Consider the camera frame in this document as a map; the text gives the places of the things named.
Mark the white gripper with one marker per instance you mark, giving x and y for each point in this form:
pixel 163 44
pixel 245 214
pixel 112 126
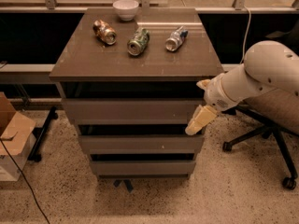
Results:
pixel 217 94

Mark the grey top drawer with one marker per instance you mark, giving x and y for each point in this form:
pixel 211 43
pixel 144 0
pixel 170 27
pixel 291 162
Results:
pixel 130 111

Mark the grey drawer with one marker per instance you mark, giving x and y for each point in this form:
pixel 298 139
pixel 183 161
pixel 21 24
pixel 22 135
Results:
pixel 143 168
pixel 130 111
pixel 139 144

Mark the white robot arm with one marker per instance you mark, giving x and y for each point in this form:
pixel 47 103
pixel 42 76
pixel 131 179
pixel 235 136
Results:
pixel 268 66

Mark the grey middle drawer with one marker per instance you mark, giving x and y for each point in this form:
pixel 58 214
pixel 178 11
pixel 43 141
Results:
pixel 139 144

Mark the grey drawer cabinet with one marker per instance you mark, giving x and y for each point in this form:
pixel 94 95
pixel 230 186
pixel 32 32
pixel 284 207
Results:
pixel 91 69

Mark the grey bottom drawer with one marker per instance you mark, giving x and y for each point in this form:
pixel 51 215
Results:
pixel 143 168

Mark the crushed silver blue can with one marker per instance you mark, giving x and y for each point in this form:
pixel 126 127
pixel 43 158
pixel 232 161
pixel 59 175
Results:
pixel 176 39

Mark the crushed green soda can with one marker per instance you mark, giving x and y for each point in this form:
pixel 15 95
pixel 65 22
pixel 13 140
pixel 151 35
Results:
pixel 138 42

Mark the white bowl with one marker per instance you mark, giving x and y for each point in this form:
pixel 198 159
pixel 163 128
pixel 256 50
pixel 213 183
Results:
pixel 126 9

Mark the crushed orange soda can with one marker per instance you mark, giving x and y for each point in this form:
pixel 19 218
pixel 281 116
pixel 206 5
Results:
pixel 104 32

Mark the office chair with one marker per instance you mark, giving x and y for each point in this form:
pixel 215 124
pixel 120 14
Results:
pixel 277 111

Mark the blue tape cross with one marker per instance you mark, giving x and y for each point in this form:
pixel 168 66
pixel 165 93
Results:
pixel 127 183

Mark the black stand foot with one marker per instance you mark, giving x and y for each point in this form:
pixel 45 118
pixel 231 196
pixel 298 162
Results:
pixel 40 133

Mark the cardboard box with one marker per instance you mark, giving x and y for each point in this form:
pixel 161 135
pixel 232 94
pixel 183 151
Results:
pixel 16 133

